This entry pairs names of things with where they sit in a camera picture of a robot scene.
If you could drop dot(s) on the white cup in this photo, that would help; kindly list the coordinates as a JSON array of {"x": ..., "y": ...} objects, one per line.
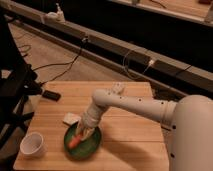
[{"x": 33, "y": 146}]

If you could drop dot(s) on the black rectangular device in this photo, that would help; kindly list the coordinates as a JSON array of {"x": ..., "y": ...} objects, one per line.
[{"x": 51, "y": 95}]

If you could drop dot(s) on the grey metal rail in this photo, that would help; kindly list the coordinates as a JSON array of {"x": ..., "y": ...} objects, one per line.
[{"x": 173, "y": 53}]

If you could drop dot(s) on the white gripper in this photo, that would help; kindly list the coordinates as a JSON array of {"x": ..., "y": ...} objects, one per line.
[{"x": 89, "y": 120}]

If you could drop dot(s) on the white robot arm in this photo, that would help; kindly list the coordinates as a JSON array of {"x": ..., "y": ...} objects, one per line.
[{"x": 190, "y": 120}]

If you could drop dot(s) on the black tripod stand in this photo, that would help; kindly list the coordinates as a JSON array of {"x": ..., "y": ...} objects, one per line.
[{"x": 17, "y": 82}]

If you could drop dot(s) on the white sponge block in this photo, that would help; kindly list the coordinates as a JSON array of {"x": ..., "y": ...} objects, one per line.
[{"x": 71, "y": 118}]

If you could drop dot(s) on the white object on rail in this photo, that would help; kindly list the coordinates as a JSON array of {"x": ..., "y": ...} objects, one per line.
[{"x": 58, "y": 15}]

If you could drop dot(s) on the green ceramic bowl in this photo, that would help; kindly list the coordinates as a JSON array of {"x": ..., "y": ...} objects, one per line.
[{"x": 85, "y": 148}]

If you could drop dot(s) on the white tube with cap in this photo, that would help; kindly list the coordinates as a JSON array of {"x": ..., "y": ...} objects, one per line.
[{"x": 117, "y": 88}]

